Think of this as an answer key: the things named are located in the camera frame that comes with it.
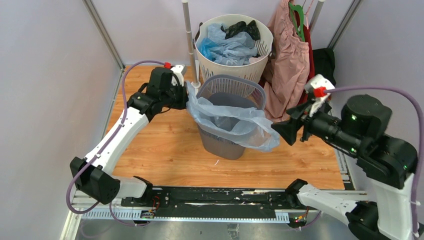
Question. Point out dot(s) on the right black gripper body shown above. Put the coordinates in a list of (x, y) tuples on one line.
[(303, 113)]

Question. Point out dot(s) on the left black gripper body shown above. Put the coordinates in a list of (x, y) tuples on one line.
[(178, 93)]

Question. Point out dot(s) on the light blue plastic bag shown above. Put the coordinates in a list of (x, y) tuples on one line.
[(247, 127)]

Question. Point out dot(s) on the grey mesh trash bin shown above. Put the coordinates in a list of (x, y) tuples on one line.
[(228, 91)]

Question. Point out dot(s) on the white slotted laundry basket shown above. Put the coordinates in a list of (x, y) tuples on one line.
[(252, 71)]

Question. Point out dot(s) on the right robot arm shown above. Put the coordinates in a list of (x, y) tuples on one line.
[(390, 164)]

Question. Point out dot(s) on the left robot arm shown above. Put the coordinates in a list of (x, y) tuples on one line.
[(92, 174)]

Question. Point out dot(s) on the white rack base foot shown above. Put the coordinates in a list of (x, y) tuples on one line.
[(195, 73)]

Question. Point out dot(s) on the pink hanging garment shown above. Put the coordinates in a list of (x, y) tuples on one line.
[(287, 72)]

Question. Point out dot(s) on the bright blue plastic bag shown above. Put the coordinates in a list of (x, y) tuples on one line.
[(205, 48)]

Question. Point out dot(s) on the black garment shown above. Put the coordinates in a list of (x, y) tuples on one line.
[(325, 63)]

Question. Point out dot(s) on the pink plastic bag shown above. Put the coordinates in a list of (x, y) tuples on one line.
[(256, 59)]

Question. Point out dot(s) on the crumpled pale blue bag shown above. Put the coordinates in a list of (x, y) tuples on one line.
[(234, 51)]

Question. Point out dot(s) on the dark red garment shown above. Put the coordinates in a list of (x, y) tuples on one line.
[(307, 36)]

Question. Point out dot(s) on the silver clothes rack pole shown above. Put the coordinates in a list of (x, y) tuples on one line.
[(188, 29)]

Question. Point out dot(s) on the black plastic bag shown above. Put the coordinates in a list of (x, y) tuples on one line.
[(251, 28)]

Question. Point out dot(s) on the green clothes hanger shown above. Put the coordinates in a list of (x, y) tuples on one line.
[(297, 16)]

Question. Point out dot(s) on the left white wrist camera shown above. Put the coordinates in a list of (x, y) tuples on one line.
[(179, 70)]

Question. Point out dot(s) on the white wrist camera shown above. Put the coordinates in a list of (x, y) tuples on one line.
[(179, 70), (318, 85)]

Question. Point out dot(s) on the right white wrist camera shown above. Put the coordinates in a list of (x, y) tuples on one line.
[(318, 85)]

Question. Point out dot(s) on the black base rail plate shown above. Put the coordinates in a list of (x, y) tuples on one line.
[(217, 203)]

